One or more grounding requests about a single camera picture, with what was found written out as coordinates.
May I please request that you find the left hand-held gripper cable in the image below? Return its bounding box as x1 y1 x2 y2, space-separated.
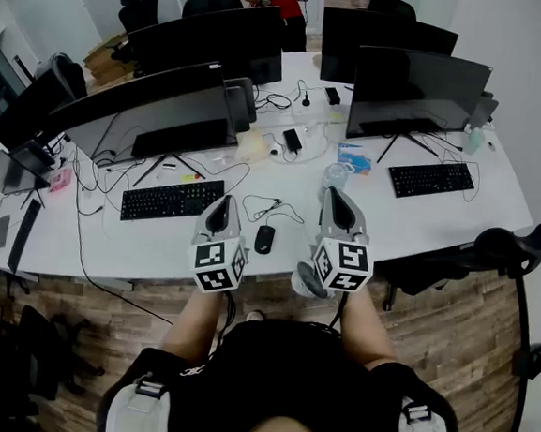
219 290 239 346

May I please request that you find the black pole with clamp box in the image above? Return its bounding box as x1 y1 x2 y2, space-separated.
500 273 541 432

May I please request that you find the black smartphone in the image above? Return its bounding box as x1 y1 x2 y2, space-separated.
281 127 306 155

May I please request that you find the wide curved black monitor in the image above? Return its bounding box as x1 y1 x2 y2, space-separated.
124 0 289 91
42 48 246 197

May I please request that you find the dark grey computer box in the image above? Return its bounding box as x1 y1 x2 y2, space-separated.
220 75 261 135

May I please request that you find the yellowish plastic bag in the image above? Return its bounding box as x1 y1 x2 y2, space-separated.
232 127 272 165

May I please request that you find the black office chair with headrest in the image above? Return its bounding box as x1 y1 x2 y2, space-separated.
369 208 541 325

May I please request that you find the black chair with grey bag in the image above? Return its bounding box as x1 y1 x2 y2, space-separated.
34 50 93 101

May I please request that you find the clear green liquid bottle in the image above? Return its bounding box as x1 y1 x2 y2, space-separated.
461 126 488 157

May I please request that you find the small black monitor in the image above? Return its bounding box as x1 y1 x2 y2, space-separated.
0 137 54 214

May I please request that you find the thin black earphone cable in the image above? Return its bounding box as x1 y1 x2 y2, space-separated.
240 193 308 230

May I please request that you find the flat black monitor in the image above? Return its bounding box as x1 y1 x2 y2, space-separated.
343 43 495 173
317 7 461 94

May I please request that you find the long black bar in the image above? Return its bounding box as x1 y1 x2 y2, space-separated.
5 196 43 276

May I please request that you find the blue packet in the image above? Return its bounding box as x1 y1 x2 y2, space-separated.
335 142 374 177

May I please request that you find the person's left forearm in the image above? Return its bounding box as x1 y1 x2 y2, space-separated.
158 285 236 368

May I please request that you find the small white desk fan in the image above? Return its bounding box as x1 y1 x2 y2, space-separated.
290 259 338 302

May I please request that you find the black keyboard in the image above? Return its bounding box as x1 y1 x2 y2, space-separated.
385 156 477 205
119 171 227 231

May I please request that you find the clear plastic jar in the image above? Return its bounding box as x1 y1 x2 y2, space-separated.
318 160 355 204

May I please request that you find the person's right forearm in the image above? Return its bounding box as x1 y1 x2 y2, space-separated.
335 284 404 374

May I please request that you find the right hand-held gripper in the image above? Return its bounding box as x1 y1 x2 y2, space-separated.
309 185 382 295

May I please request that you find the black swivel chair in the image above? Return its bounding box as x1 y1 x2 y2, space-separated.
0 302 111 407

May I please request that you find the light grey computer box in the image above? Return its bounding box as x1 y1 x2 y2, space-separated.
468 90 502 132

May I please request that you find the black computer mouse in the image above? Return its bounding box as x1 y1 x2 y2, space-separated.
253 224 277 257

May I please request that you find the pink box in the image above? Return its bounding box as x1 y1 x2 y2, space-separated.
48 166 74 195

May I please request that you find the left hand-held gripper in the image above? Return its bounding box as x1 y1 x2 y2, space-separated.
184 191 255 297

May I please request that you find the hand-held gripper cable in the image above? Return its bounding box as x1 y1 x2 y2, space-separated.
219 290 239 346
328 290 351 332

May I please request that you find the dark glass window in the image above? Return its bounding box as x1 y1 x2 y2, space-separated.
0 40 37 127

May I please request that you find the person's black shirt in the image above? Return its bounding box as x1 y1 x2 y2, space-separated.
96 304 468 432

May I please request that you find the right hand-held gripper cable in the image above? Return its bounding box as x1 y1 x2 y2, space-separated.
328 290 351 332

